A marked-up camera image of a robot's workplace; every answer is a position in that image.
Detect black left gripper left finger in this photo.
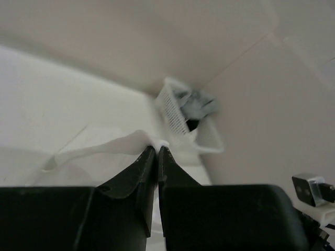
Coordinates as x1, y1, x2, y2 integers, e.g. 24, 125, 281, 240
1, 146, 155, 250

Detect white plastic laundry basket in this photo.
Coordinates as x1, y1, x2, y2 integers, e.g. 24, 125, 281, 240
155, 77, 224, 154

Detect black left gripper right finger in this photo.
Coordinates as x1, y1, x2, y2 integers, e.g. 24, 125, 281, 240
158, 147, 309, 250

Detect grey tank top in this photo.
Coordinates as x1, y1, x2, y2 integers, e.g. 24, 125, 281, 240
173, 90, 218, 121

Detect white tank top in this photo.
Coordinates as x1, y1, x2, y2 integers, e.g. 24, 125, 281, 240
42, 127, 170, 172

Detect black tank top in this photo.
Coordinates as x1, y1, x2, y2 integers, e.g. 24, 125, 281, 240
186, 119, 200, 132

